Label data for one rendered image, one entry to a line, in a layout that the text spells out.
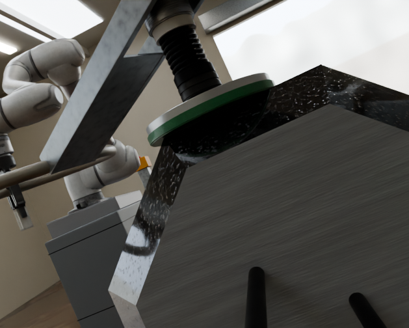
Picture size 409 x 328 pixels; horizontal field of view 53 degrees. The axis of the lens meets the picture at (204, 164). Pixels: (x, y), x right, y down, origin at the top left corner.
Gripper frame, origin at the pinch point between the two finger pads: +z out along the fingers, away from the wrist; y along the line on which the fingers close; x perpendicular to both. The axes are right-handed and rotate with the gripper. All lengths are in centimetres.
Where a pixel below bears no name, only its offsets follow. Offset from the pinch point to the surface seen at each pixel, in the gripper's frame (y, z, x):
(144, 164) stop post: -128, -8, 109
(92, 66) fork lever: 72, -20, 7
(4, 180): 45.8, -8.3, -8.3
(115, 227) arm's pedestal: -45, 18, 43
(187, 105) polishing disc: 93, -6, 9
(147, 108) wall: -566, -127, 376
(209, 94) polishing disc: 95, -6, 11
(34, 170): 47.3, -8.3, -2.5
